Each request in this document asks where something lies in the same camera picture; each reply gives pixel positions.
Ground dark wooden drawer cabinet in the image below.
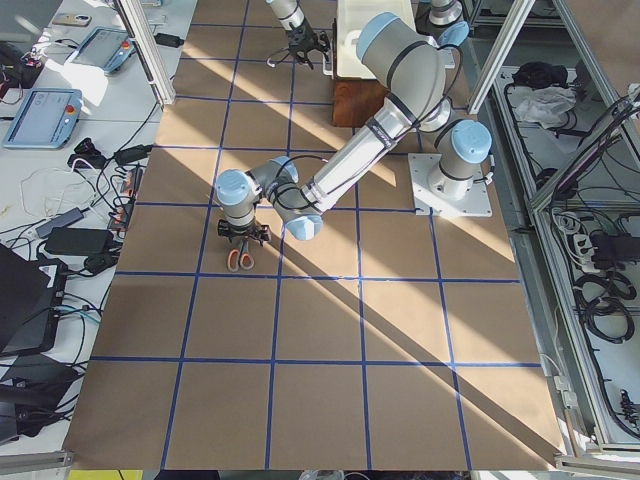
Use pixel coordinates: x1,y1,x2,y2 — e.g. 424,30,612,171
332,78,388,128

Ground aluminium frame post left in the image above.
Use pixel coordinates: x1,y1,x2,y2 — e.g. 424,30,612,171
114,0,176,106

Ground white plastic tray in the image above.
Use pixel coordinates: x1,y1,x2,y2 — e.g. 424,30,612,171
334,0,415,79

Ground teach pendant tablet lower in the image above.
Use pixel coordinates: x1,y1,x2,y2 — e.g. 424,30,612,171
2,88,83,149

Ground orange grey handled scissors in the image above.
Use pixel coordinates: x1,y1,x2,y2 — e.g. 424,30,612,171
226,238,255,272

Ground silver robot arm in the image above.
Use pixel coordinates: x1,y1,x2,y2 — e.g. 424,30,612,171
266,0,331,69
214,12,492,243

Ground white crumpled cloth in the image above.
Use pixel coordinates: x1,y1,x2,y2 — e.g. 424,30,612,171
514,86,576,128

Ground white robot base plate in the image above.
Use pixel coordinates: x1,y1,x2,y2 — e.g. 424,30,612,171
408,153,493,219

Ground teach pendant tablet upper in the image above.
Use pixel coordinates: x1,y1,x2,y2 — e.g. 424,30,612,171
65,27,136,75

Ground aluminium frame post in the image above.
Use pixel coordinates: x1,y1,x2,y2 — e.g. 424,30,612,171
467,0,535,115
114,0,176,106

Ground teach pendant tablet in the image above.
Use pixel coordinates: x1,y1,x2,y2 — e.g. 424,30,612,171
65,27,136,75
2,88,83,149

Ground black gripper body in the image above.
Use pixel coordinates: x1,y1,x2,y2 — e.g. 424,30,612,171
287,27,331,69
217,219,271,245

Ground aluminium frame post right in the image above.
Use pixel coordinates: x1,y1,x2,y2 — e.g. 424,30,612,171
467,0,535,115

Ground black power adapter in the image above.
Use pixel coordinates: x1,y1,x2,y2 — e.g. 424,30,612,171
44,228,113,256

